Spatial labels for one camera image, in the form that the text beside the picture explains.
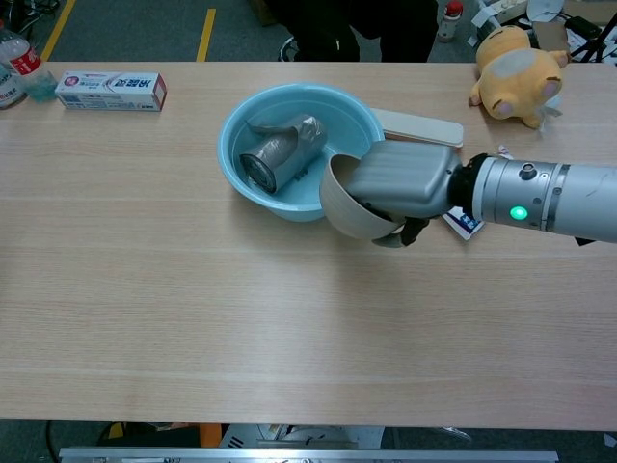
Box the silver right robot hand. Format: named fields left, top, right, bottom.
left=345, top=139, right=462, bottom=250

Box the beige cutlery case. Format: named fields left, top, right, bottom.
left=369, top=106, right=465, bottom=149

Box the beige round bowl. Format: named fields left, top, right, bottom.
left=318, top=153, right=406, bottom=241

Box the white milk pouch blue print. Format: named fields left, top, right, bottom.
left=442, top=205, right=488, bottom=241

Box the grey garbage bag roll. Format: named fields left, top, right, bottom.
left=239, top=113, right=329, bottom=195

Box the light blue plastic basin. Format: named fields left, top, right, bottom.
left=217, top=83, right=387, bottom=224

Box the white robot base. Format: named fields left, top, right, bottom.
left=219, top=422, right=387, bottom=449

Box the yellow plush toy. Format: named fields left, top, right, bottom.
left=468, top=24, right=573, bottom=130

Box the red white bottle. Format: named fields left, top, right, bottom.
left=436, top=0, right=464, bottom=43

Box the white tag of plush toy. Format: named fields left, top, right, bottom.
left=538, top=94, right=564, bottom=136

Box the person in black trousers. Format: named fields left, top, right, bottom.
left=277, top=0, right=440, bottom=64

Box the brown cardboard box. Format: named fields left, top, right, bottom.
left=532, top=18, right=571, bottom=52

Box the white pink toothpaste box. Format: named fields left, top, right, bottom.
left=54, top=70, right=169, bottom=113

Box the clear bottle red label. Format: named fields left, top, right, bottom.
left=0, top=21, right=59, bottom=103

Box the clear bottle white label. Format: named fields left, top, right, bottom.
left=0, top=62, right=28, bottom=111

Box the aluminium profile rail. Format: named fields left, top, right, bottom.
left=58, top=447, right=560, bottom=463

